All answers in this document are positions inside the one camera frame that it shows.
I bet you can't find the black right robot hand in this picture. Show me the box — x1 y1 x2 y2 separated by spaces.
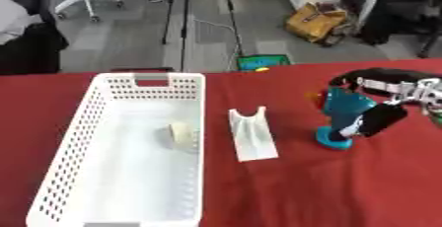
328 67 442 139

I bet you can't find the green and blue box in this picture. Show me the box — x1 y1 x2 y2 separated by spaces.
235 53 294 72

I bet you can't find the small orange object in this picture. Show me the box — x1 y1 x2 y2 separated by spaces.
304 91 329 109

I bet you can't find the yellow bag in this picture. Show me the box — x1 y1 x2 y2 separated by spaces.
283 1 351 43

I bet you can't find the white tape roll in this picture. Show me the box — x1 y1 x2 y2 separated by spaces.
167 121 200 152

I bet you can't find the black tripod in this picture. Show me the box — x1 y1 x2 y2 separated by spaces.
160 0 246 73

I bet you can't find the white perforated plastic basket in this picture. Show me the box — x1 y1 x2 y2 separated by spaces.
24 71 207 227

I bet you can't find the person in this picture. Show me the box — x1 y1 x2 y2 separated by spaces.
0 0 71 76

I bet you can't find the white plastic bracket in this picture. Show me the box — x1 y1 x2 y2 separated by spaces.
226 106 280 163

